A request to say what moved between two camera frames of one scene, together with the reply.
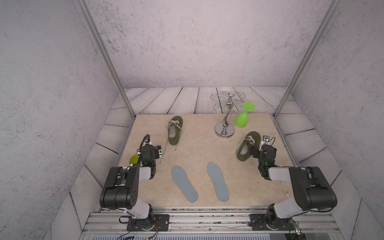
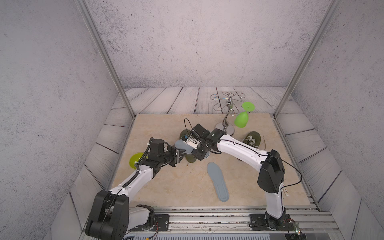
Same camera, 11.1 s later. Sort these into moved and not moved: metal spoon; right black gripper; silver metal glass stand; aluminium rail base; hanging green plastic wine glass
Moved: right black gripper
Not moved: metal spoon; silver metal glass stand; hanging green plastic wine glass; aluminium rail base
